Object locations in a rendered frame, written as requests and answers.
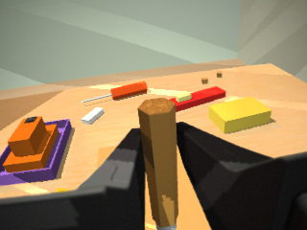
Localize yellow rectangular block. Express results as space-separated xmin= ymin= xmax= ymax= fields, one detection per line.
xmin=209 ymin=96 xmax=272 ymax=134

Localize orange rectangular block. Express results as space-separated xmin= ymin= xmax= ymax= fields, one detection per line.
xmin=3 ymin=116 xmax=59 ymax=173

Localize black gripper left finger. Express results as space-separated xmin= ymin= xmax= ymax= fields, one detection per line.
xmin=0 ymin=127 xmax=146 ymax=230

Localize purple rectangular tray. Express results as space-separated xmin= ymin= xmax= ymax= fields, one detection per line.
xmin=0 ymin=119 xmax=72 ymax=186

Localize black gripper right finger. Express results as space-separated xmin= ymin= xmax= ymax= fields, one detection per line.
xmin=177 ymin=122 xmax=307 ymax=230

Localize red flat bar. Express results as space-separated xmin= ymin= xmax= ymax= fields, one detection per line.
xmin=170 ymin=86 xmax=226 ymax=112

